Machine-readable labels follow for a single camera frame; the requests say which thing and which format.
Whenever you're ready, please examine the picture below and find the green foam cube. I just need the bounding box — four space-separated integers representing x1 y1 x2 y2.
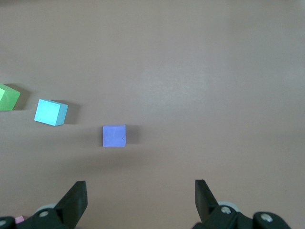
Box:
0 83 21 111

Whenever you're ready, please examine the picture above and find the cyan foam cube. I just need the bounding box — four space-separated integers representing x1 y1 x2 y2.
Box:
34 99 69 126

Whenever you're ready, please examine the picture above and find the purple foam cube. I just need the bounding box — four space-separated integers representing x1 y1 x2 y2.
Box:
102 124 127 148

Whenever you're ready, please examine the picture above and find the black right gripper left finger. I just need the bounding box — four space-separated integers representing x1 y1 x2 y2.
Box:
0 180 88 229

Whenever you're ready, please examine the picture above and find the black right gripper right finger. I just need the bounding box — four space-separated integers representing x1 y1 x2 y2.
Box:
193 179 291 229

